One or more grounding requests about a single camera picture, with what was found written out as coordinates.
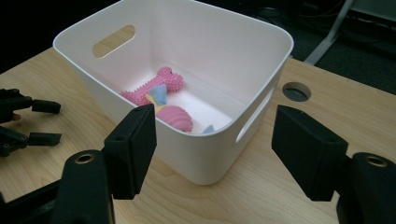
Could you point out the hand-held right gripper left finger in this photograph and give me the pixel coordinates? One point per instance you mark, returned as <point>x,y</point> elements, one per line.
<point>132,152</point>

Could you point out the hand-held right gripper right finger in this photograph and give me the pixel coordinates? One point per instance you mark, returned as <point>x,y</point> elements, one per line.
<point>308,152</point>

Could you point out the pink spiky bone toy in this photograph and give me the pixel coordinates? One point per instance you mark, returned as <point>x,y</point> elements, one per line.
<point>155,85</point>

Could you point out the white plastic bin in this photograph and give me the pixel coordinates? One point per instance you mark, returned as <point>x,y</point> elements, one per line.
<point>199,56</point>

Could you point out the white-legged background desk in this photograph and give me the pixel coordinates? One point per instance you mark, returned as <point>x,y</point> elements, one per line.
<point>333,28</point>

